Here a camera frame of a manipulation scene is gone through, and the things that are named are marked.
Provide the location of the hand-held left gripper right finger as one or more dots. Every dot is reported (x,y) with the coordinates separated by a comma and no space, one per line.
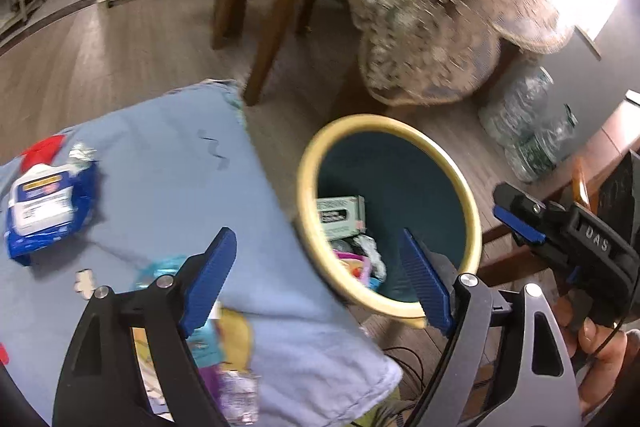
(425,282)

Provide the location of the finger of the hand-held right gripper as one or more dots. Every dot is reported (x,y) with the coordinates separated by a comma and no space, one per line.
(520,202)
(520,224)

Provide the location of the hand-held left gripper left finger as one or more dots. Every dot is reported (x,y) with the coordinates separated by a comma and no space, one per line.
(210,282)

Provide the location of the yellow rimmed trash bin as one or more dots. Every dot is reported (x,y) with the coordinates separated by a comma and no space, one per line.
(400,167)

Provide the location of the person's right hand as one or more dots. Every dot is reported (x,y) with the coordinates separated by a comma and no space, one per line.
(600,357)

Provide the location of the teal wrapper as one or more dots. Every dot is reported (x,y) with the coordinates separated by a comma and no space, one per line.
(162,268)

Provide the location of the crumpled silver wrapper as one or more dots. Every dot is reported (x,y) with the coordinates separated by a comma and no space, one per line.
(367,249)

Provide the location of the pink yellow wrapper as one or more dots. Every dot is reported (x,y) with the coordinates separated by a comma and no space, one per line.
(357,267)

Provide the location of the pack of plastic water bottles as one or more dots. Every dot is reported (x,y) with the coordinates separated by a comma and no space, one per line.
(530,132)

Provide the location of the brown wooden furniture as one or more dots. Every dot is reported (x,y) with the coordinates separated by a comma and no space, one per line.
(600,132)

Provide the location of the green cardboard box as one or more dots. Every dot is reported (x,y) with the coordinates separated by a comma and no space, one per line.
(340,212)

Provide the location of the purple silver wrapper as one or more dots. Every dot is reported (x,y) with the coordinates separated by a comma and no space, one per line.
(235,394)

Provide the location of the small white scrap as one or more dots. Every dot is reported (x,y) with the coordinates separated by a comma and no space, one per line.
(85,284)

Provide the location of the light blue printed blanket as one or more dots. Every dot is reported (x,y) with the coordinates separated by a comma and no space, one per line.
(150,167)

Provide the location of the crumpled silver foil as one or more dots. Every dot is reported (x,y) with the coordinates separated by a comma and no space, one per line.
(82,155)

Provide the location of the blue wet wipes packet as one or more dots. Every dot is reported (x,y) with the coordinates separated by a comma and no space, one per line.
(40,207)

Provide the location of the teal lace trimmed tablecloth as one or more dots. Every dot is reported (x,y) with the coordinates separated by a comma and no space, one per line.
(425,7)

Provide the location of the brown wooden chair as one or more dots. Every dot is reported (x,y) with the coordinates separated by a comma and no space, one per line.
(280,7)

